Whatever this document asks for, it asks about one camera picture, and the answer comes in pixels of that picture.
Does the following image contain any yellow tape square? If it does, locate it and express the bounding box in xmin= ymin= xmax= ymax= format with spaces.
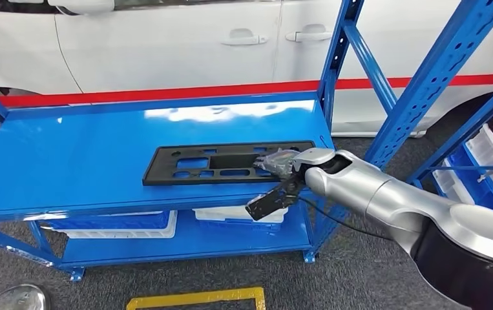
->
xmin=126 ymin=287 xmax=267 ymax=310

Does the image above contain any blue metal shelf rack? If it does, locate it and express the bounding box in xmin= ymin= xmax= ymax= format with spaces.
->
xmin=406 ymin=72 xmax=493 ymax=225
xmin=0 ymin=0 xmax=493 ymax=282

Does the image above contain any blue plastic crate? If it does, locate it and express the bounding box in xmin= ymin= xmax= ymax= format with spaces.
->
xmin=45 ymin=211 xmax=172 ymax=231
xmin=199 ymin=219 xmax=281 ymax=232

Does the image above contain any black plastic plate holder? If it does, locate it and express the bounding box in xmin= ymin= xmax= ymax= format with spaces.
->
xmin=142 ymin=140 xmax=315 ymax=187

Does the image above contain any white car with red stripe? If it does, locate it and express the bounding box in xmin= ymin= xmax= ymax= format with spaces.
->
xmin=0 ymin=0 xmax=493 ymax=139

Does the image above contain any black cable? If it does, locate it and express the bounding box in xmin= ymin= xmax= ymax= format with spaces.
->
xmin=289 ymin=196 xmax=395 ymax=242

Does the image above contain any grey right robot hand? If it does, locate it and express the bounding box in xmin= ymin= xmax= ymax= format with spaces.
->
xmin=253 ymin=148 xmax=302 ymax=181

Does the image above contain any chrome stanchion post with base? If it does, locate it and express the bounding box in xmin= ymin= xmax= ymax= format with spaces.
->
xmin=0 ymin=284 xmax=48 ymax=310

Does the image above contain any blue plastic bin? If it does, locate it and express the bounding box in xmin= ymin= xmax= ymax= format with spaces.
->
xmin=445 ymin=145 xmax=493 ymax=215

